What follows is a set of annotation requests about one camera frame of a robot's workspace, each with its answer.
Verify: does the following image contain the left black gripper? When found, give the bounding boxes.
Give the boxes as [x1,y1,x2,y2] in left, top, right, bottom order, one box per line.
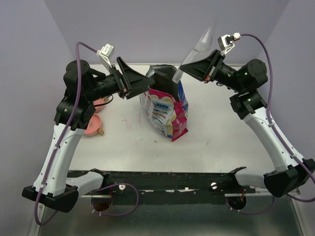
[85,57,155,102]

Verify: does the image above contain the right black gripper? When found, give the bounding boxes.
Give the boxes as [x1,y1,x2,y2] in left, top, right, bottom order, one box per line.
[181,49,245,92]

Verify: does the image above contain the clear plastic scoop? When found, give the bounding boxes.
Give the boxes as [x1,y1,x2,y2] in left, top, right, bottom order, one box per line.
[172,18,220,83]

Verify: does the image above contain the pet food bag pink white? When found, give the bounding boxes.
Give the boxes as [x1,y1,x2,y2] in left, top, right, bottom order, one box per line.
[139,64,189,142]

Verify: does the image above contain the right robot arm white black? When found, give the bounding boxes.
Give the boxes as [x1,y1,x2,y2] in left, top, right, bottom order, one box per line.
[179,50,315,198]

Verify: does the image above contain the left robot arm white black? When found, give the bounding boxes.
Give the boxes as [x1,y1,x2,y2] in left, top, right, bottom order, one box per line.
[22,57,154,213]

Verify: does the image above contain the pink cat-shaped pet bowl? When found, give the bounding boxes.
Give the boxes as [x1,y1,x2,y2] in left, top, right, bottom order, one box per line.
[84,98,109,137]

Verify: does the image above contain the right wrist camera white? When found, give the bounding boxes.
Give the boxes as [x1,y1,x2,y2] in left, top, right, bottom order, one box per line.
[218,32,241,56]

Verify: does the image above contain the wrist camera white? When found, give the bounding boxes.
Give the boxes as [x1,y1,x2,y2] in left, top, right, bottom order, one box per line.
[218,32,241,56]
[96,43,115,72]

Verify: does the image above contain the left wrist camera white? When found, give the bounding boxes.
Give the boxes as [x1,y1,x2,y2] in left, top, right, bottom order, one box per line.
[96,43,115,72]

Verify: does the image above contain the black mounting base rail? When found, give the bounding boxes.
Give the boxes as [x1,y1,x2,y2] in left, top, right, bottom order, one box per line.
[85,170,255,206]

